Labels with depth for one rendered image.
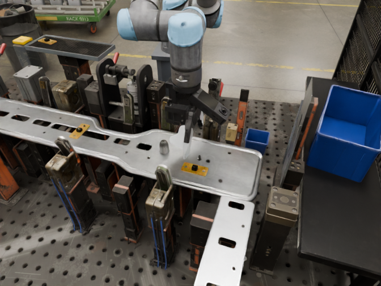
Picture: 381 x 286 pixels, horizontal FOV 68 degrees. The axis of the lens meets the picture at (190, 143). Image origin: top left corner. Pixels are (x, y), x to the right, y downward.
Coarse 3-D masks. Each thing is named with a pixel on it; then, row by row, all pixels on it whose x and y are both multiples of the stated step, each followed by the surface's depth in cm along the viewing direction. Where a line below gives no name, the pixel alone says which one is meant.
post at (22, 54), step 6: (30, 42) 132; (18, 48) 130; (24, 48) 128; (18, 54) 132; (24, 54) 131; (30, 54) 132; (36, 54) 135; (24, 60) 133; (30, 60) 132; (36, 60) 136; (24, 66) 136; (42, 66) 141; (54, 102) 154
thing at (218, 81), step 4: (212, 80) 92; (216, 80) 92; (220, 80) 91; (212, 84) 89; (216, 84) 89; (220, 84) 92; (212, 88) 90; (216, 88) 90; (220, 88) 94; (208, 92) 94; (212, 92) 95; (216, 92) 94; (212, 96) 95; (216, 96) 94; (208, 116) 99
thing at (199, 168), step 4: (184, 164) 92; (188, 164) 92; (192, 164) 92; (184, 168) 91; (188, 168) 91; (192, 168) 90; (196, 168) 90; (200, 168) 91; (204, 168) 91; (208, 168) 91; (188, 172) 90; (192, 172) 90; (196, 172) 90; (200, 172) 90; (204, 172) 90
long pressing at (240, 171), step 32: (0, 128) 107; (32, 128) 107; (96, 128) 107; (128, 160) 94; (160, 160) 94; (192, 160) 94; (224, 160) 94; (256, 160) 94; (224, 192) 84; (256, 192) 85
